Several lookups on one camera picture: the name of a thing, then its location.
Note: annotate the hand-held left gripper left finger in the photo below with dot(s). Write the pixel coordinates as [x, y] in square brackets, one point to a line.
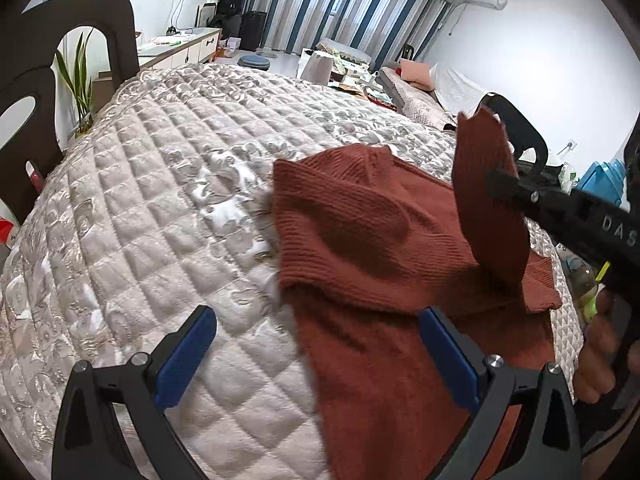
[185, 355]

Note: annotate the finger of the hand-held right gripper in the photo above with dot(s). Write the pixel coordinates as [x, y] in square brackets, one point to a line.
[530, 197]

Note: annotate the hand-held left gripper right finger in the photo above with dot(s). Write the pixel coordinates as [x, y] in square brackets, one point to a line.
[447, 355]

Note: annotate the rust red knit sweater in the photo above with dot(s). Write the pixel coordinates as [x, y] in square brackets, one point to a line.
[375, 220]

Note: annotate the person's right hand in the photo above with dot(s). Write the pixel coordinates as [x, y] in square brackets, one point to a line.
[602, 350]

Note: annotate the blue plastic container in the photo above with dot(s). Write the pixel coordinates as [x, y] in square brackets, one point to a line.
[602, 182]

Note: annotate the green clear bottle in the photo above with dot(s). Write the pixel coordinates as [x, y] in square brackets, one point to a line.
[585, 285]

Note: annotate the black chair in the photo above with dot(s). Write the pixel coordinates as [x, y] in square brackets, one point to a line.
[520, 130]

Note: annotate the pink pillow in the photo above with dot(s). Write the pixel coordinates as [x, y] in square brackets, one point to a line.
[416, 74]

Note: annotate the beige quilted cover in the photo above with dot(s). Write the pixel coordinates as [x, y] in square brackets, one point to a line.
[150, 185]

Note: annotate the cluttered coffee table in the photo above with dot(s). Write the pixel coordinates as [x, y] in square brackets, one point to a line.
[357, 77]

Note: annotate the green potted plant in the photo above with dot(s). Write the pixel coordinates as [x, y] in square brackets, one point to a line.
[80, 85]

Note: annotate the blue striped curtains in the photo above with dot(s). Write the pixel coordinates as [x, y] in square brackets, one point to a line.
[300, 5]

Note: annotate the blue round stool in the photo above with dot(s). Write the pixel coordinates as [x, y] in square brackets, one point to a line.
[254, 62]

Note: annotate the white low cabinet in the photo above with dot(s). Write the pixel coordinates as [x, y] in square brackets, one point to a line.
[195, 50]

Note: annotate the black suitcase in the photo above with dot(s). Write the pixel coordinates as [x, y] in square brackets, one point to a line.
[253, 30]

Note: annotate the black backpack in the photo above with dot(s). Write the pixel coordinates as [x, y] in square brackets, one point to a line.
[227, 10]

